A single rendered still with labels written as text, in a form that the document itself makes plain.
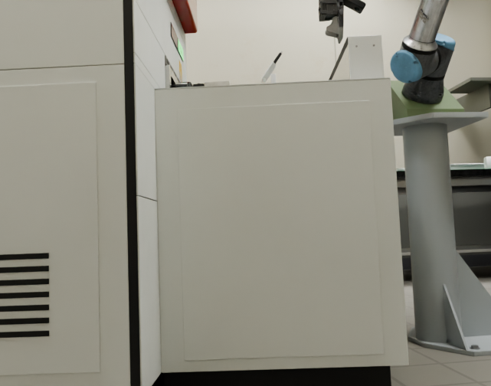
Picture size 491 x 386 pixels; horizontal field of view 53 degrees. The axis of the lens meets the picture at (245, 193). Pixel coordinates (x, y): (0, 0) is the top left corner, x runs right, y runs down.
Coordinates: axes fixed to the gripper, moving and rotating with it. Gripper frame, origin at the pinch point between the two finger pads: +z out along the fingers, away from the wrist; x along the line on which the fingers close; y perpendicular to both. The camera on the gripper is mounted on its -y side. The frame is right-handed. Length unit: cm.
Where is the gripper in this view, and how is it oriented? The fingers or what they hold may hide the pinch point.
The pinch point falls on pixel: (341, 39)
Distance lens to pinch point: 190.0
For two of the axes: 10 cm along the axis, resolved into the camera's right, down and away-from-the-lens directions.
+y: -10.0, 0.4, 0.3
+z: 0.4, 10.0, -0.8
